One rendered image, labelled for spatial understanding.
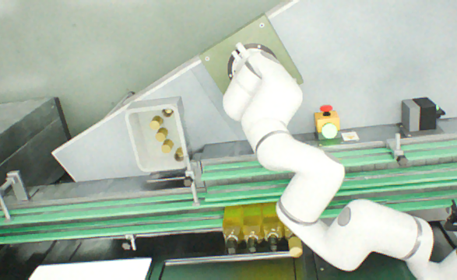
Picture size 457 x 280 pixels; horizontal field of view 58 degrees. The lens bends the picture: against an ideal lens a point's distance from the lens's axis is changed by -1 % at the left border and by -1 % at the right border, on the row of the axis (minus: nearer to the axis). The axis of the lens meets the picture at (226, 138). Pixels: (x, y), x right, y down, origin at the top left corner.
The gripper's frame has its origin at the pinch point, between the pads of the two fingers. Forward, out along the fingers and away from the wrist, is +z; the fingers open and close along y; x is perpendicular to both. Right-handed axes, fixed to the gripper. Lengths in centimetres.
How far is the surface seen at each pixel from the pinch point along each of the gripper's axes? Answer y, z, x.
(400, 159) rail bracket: -12.8, 9.5, 12.2
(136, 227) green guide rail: -95, 0, 24
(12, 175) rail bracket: -128, 2, 58
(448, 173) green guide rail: -3.3, 17.5, -2.5
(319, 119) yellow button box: -31.2, 25.2, 25.2
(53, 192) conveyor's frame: -124, 7, 45
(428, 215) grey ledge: -13.6, 22.4, -18.9
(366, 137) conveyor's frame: -21.0, 25.4, 13.7
